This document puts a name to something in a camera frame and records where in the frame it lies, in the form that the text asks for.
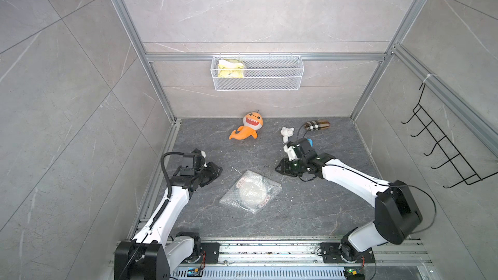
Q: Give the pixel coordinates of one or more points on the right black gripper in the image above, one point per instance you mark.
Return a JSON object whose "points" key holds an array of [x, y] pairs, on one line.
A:
{"points": [[284, 169]]}

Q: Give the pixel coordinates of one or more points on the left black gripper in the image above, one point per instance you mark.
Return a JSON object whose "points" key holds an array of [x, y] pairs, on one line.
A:
{"points": [[213, 172]]}

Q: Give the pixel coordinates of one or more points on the clear bubble wrap sheet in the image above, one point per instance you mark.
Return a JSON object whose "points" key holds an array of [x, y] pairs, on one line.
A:
{"points": [[229, 199]]}

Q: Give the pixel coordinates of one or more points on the white dinner plate dark rim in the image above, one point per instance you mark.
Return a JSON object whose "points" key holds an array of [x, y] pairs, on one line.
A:
{"points": [[252, 193]]}

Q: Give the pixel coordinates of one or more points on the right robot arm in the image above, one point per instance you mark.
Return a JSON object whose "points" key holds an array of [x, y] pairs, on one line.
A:
{"points": [[396, 213]]}

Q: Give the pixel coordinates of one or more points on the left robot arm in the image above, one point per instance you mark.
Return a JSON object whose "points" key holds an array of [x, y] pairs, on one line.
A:
{"points": [[148, 255]]}

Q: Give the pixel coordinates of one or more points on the small white figurine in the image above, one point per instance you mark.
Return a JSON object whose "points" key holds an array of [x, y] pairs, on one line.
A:
{"points": [[286, 133]]}

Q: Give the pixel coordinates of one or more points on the plaid brown pouch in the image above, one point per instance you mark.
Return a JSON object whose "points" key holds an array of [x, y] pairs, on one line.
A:
{"points": [[319, 124]]}

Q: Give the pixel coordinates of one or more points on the orange shark plush toy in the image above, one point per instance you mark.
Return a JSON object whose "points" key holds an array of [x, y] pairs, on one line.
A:
{"points": [[252, 122]]}

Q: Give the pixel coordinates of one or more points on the yellow white cloth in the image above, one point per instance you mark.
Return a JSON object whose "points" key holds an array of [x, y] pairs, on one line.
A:
{"points": [[230, 69]]}

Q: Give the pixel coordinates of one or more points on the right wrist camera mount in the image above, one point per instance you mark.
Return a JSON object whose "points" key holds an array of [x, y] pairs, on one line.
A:
{"points": [[290, 151]]}

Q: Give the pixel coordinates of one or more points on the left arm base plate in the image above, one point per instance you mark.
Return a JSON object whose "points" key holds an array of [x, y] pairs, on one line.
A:
{"points": [[208, 252]]}

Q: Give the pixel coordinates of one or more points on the aluminium mounting rail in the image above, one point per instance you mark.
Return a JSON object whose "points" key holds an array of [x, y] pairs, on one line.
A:
{"points": [[296, 258]]}

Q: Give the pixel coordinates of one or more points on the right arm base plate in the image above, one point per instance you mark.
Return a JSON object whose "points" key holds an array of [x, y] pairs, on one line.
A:
{"points": [[331, 252]]}

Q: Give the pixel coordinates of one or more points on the white wire wall basket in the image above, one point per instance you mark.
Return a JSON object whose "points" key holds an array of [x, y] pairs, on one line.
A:
{"points": [[262, 73]]}

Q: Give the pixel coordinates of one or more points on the black wire hook rack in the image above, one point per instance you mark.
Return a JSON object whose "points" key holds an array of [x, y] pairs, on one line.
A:
{"points": [[466, 174]]}

